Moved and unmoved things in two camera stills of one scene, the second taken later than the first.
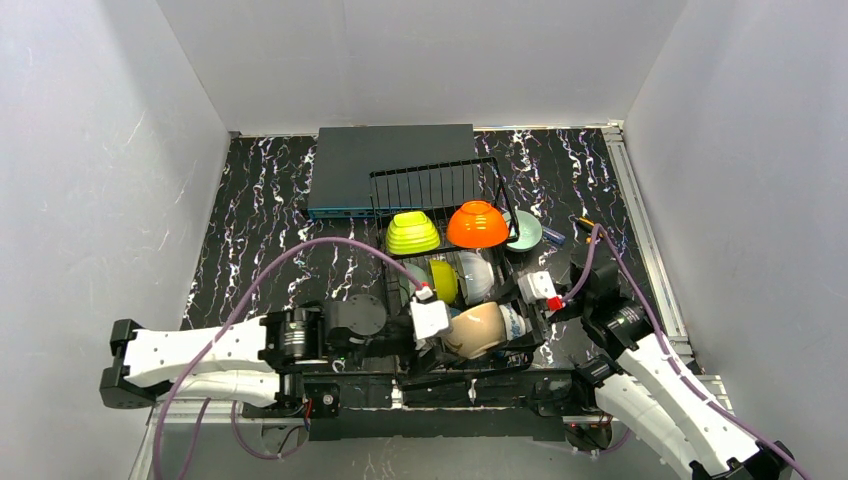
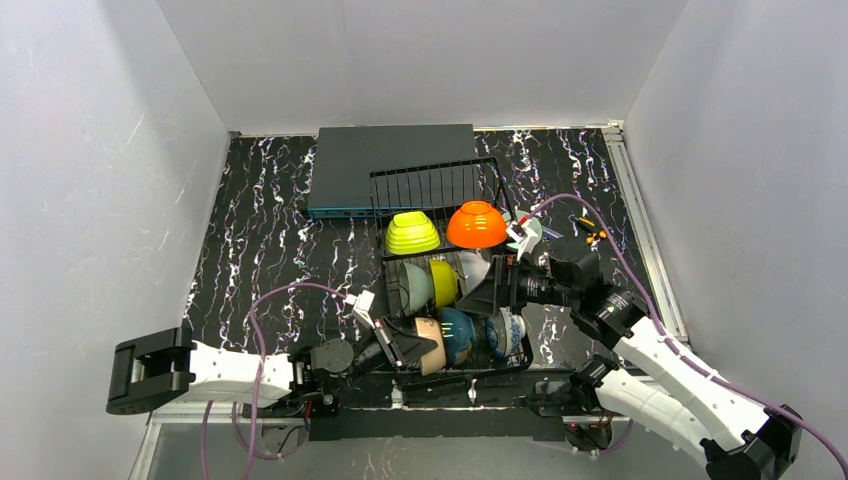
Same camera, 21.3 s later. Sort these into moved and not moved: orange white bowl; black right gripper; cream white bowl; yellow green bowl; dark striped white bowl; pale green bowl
Moved: black right gripper; cream white bowl
Not moved: dark striped white bowl; yellow green bowl; orange white bowl; pale green bowl
